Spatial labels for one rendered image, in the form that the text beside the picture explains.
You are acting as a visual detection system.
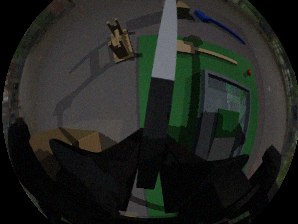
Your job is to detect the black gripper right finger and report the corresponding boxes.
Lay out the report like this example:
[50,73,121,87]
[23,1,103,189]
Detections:
[160,135,250,213]

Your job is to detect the green putting mat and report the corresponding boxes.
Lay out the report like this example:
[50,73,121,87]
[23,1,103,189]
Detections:
[138,35,258,216]

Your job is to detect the blue golf putter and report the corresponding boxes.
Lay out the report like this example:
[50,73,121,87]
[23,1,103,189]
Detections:
[194,10,246,44]

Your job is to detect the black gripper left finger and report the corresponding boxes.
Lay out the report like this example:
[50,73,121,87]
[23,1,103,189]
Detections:
[49,128,144,212]

